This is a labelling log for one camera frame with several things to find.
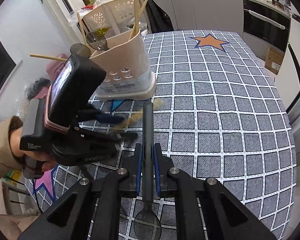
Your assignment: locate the left hand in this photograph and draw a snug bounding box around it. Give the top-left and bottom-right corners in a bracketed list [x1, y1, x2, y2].
[10, 127, 57, 172]

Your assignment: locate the tall pink plastic stool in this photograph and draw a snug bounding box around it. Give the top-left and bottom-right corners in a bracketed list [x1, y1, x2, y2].
[46, 60, 65, 81]

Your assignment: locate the black jacket on trolley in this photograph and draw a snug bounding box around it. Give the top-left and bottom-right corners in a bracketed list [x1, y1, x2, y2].
[145, 0, 174, 34]

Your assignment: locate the patterned yellow chopstick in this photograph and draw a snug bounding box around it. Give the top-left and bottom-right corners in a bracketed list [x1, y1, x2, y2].
[29, 54, 67, 62]

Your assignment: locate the grey checkered tablecloth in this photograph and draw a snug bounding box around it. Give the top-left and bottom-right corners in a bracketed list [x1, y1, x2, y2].
[20, 30, 296, 239]

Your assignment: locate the phone on left gripper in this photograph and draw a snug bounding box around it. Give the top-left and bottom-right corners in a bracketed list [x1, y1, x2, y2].
[44, 54, 107, 133]

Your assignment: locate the beige plastic basket trolley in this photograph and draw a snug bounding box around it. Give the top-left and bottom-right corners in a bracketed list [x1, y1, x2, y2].
[82, 0, 143, 35]

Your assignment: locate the black handled clear spoon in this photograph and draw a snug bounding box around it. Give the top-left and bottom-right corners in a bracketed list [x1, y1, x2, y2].
[86, 31, 109, 51]

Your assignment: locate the left beige sleeve forearm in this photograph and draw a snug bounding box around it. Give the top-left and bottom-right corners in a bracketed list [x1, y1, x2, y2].
[0, 116, 23, 179]

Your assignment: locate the black built-in oven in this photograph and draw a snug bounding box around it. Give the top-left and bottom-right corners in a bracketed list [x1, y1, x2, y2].
[243, 0, 290, 51]

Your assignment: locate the long crossing wooden chopstick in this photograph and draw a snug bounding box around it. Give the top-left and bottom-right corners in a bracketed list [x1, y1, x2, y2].
[128, 0, 148, 40]

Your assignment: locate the beige plastic utensil holder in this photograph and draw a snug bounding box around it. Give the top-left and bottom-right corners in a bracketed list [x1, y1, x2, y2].
[90, 31, 157, 101]

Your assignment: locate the cardboard box on floor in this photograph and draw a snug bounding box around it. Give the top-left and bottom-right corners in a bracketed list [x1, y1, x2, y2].
[264, 47, 285, 75]

